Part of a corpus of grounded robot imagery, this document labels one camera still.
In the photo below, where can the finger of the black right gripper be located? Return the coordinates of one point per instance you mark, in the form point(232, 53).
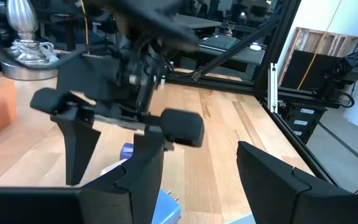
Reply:
point(76, 146)
point(145, 143)

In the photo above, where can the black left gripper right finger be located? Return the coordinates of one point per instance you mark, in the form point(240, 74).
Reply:
point(275, 193)

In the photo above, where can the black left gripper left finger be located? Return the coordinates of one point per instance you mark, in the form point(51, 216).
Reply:
point(129, 199)

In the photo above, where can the light blue wall charger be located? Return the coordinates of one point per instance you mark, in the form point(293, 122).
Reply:
point(166, 213)

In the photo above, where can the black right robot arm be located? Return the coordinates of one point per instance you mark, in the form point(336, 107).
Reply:
point(154, 21)

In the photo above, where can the grey office desk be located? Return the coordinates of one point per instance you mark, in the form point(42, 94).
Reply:
point(247, 56)

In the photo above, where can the black controller box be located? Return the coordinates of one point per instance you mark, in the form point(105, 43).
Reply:
point(303, 119)

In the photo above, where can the black laptop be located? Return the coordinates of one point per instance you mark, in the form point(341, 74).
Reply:
point(221, 42)

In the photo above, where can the white computer mouse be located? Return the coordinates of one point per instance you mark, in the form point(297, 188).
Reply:
point(255, 47)

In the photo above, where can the silver lamp with white shade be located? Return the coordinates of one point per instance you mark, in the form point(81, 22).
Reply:
point(22, 15)

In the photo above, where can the black mounted device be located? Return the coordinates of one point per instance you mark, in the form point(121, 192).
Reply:
point(353, 62)

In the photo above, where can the wooden pallet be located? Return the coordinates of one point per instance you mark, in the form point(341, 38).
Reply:
point(328, 42)

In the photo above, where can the silver aluminium bracket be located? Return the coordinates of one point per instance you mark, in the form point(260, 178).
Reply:
point(272, 87)

